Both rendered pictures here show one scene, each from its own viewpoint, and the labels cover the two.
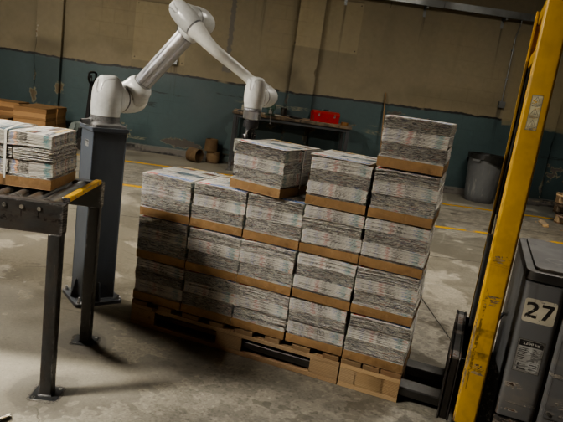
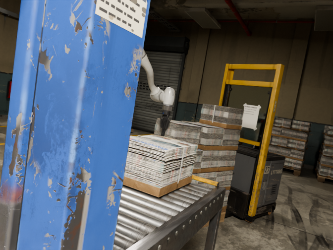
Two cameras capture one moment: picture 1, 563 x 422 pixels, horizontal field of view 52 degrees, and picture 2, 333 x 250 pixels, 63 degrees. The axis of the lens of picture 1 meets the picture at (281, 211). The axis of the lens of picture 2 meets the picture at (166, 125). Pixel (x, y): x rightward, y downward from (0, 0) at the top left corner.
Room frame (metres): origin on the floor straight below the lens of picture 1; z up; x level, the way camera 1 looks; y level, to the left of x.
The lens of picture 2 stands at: (1.68, 2.36, 1.24)
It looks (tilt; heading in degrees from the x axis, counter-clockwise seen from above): 5 degrees down; 300
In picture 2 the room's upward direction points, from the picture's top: 9 degrees clockwise
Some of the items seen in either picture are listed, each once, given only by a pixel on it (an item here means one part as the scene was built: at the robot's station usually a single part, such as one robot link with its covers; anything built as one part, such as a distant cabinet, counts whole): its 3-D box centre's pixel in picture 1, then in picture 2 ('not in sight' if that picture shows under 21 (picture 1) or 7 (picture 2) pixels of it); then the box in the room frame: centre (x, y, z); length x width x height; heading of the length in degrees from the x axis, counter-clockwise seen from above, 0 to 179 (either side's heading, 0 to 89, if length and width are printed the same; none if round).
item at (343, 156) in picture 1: (350, 156); (202, 124); (2.77, -0.29, 1.06); 0.37 x 0.28 x 0.01; 162
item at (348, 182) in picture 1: (347, 181); (200, 135); (2.76, -0.29, 0.95); 0.38 x 0.29 x 0.23; 162
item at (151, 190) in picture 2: not in sight; (143, 181); (2.41, 1.23, 0.83); 0.29 x 0.16 x 0.04; 1
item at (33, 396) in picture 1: (47, 392); not in sight; (2.12, 0.84, 0.01); 0.14 x 0.13 x 0.01; 3
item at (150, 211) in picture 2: not in sight; (126, 204); (2.35, 1.43, 0.77); 0.47 x 0.05 x 0.05; 3
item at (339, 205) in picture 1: (344, 198); (199, 143); (2.76, -0.29, 0.86); 0.38 x 0.29 x 0.04; 162
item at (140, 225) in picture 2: not in sight; (106, 213); (2.34, 1.56, 0.77); 0.47 x 0.05 x 0.05; 3
